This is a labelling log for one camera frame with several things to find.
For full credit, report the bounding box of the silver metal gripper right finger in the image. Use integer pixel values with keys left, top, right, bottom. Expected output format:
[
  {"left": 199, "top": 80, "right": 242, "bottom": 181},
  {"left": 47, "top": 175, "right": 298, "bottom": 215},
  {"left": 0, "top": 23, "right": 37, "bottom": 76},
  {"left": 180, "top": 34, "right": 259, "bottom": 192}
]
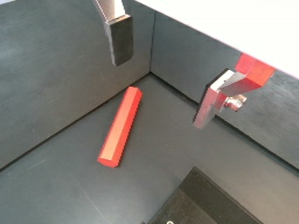
[{"left": 194, "top": 53, "right": 276, "bottom": 130}]

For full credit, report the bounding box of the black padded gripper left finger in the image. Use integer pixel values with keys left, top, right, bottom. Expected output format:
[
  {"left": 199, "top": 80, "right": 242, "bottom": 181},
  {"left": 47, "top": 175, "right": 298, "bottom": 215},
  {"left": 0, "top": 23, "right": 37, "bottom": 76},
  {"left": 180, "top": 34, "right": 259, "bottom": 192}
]
[{"left": 92, "top": 0, "right": 134, "bottom": 67}]

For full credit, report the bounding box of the red hexagonal prism rod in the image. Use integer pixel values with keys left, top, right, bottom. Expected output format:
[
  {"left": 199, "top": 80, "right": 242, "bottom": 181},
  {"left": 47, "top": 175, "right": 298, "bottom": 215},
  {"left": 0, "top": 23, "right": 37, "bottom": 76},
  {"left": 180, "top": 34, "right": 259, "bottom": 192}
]
[{"left": 98, "top": 87, "right": 143, "bottom": 167}]

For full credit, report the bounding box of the black curved holder stand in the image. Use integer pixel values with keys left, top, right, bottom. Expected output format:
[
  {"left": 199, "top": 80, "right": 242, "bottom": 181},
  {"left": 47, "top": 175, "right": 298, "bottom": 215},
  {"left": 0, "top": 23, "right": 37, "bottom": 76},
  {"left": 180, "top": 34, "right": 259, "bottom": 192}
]
[{"left": 140, "top": 166, "right": 264, "bottom": 224}]

